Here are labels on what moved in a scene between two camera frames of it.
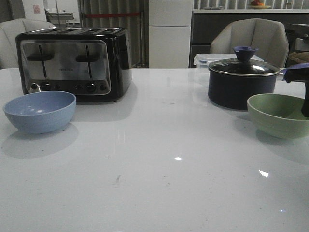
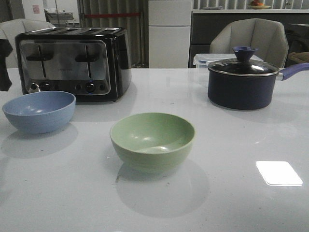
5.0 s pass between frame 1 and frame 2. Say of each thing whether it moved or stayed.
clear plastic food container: stayed
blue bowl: stayed
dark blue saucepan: stayed
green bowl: moved
